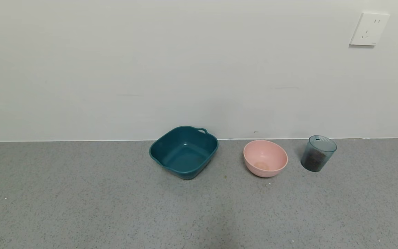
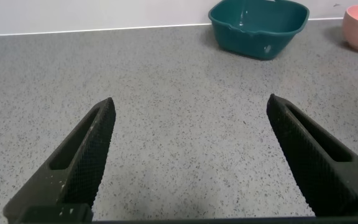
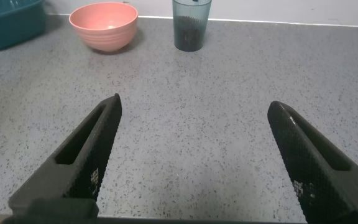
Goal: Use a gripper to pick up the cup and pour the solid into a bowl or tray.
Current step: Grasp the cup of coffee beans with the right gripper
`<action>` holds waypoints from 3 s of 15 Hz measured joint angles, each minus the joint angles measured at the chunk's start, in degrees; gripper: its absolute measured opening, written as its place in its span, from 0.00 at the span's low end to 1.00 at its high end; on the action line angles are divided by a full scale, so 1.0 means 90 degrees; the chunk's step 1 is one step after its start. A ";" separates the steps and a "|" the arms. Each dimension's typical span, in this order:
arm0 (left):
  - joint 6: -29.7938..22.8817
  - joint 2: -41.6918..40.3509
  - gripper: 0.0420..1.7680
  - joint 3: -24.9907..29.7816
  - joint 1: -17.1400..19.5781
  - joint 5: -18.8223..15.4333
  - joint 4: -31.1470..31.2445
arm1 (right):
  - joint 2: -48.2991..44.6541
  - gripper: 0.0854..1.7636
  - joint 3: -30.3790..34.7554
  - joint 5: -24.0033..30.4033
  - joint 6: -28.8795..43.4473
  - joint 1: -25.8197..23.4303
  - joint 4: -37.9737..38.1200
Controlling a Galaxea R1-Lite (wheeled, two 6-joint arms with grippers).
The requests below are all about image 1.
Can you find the brown coffee beans heap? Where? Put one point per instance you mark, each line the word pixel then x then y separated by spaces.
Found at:
pixel 314 161

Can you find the blue ribbed transparent cup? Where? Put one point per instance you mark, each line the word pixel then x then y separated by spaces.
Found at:
pixel 318 152

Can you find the pink round bowl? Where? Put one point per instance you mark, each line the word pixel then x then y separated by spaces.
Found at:
pixel 264 157

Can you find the teal square plastic basin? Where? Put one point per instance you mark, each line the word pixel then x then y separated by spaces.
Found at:
pixel 185 155

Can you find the white wall socket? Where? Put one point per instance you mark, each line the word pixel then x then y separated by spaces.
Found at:
pixel 369 29

